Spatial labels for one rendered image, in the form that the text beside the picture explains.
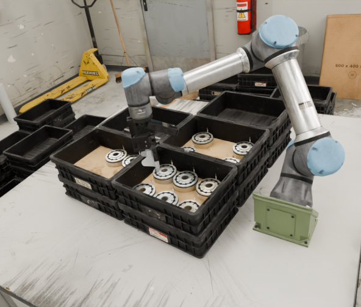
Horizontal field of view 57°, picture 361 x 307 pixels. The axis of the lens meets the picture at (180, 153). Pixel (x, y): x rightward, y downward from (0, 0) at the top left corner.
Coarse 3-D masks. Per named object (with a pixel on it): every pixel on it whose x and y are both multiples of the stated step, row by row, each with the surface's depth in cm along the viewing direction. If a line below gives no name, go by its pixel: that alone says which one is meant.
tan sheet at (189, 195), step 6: (144, 180) 143; (150, 180) 142; (156, 186) 138; (162, 186) 138; (168, 186) 137; (174, 192) 134; (180, 192) 133; (186, 192) 133; (192, 192) 132; (180, 198) 130; (186, 198) 130; (192, 198) 130; (198, 198) 129
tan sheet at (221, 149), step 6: (186, 144) 163; (192, 144) 162; (216, 144) 159; (222, 144) 158; (228, 144) 158; (234, 144) 157; (198, 150) 157; (204, 150) 156; (210, 150) 155; (216, 150) 155; (222, 150) 154; (228, 150) 154; (216, 156) 151; (222, 156) 150; (228, 156) 150
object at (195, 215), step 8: (160, 144) 146; (184, 152) 139; (136, 160) 139; (208, 160) 132; (216, 160) 131; (128, 168) 135; (232, 168) 126; (120, 176) 131; (232, 176) 123; (112, 184) 128; (120, 184) 126; (224, 184) 119; (128, 192) 124; (136, 192) 121; (144, 192) 120; (216, 192) 116; (152, 200) 117; (160, 200) 116; (208, 200) 112; (168, 208) 114; (176, 208) 111; (200, 208) 110; (184, 216) 111; (192, 216) 108; (200, 216) 110
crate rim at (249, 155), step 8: (216, 120) 159; (224, 120) 157; (256, 128) 148; (264, 128) 147; (168, 136) 151; (264, 136) 141; (168, 144) 146; (256, 144) 137; (192, 152) 138; (248, 152) 133; (224, 160) 130; (240, 160) 129; (248, 160) 132; (240, 168) 128
